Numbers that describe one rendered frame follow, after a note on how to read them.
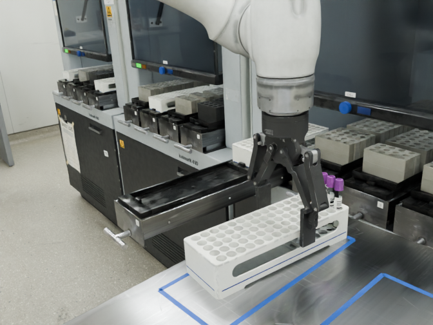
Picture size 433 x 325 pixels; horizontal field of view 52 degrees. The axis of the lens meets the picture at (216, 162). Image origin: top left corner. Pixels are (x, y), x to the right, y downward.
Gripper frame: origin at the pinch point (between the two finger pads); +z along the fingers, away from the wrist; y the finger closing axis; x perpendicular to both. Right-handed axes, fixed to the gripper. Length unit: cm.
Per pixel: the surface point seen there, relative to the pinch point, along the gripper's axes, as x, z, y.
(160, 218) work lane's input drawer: -10.6, 8.0, -29.0
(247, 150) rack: 19.6, 1.0, -35.8
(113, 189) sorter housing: 23, 56, -156
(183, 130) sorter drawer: 27, 8, -83
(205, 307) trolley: -20.3, 5.4, 4.8
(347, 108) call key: 36.1, -10.6, -17.2
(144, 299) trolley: -26.7, 5.3, -2.6
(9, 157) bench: -3, 78, -321
